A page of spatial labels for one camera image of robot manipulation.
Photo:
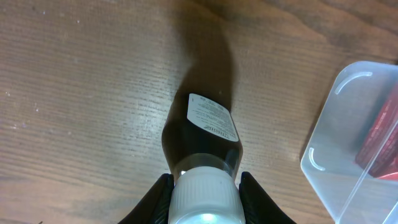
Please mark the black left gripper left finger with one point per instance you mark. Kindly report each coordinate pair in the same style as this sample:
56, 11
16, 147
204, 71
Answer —
153, 208

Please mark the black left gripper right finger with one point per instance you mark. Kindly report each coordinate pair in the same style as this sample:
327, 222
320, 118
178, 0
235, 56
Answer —
258, 206

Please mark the dark syrup bottle white cap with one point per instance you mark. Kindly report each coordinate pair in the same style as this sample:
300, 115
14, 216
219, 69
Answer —
203, 151

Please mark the red Panadol box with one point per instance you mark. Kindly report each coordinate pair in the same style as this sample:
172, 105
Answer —
380, 146

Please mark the clear plastic container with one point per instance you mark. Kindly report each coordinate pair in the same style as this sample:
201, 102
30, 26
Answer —
349, 193

